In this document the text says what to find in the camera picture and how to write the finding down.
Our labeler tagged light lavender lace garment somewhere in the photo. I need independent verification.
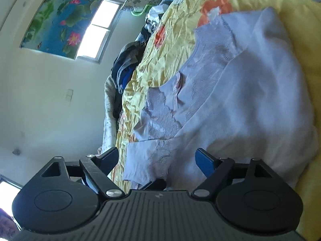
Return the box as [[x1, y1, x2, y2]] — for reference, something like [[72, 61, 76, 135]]
[[123, 7, 318, 191]]

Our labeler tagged dark folded clothes pile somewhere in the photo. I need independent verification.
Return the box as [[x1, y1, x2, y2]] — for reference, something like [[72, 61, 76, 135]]
[[111, 41, 146, 119]]

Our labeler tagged white printed quilt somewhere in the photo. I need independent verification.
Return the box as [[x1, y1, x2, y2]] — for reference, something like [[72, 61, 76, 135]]
[[97, 75, 122, 155]]

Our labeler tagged bright window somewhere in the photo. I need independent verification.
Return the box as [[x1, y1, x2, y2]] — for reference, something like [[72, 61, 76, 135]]
[[77, 0, 121, 62]]

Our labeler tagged green plastic hanger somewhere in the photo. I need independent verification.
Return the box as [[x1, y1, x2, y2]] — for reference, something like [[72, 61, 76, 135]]
[[130, 4, 153, 16]]

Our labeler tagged black white patterned cloth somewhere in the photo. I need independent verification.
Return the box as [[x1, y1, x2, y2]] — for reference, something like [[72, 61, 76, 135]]
[[138, 4, 169, 42]]

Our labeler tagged yellow floral quilt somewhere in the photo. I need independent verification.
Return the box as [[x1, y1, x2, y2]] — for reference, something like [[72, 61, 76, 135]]
[[112, 0, 320, 240]]

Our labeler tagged grey patterned hanging cloth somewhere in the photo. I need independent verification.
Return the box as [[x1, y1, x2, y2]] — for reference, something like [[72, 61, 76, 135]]
[[120, 0, 161, 12]]

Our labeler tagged wall light switch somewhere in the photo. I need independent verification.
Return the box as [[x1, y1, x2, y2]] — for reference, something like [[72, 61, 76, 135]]
[[65, 89, 73, 102]]

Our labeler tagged lotus flower wall poster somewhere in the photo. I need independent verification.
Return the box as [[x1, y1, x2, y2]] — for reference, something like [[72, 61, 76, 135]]
[[20, 0, 103, 59]]

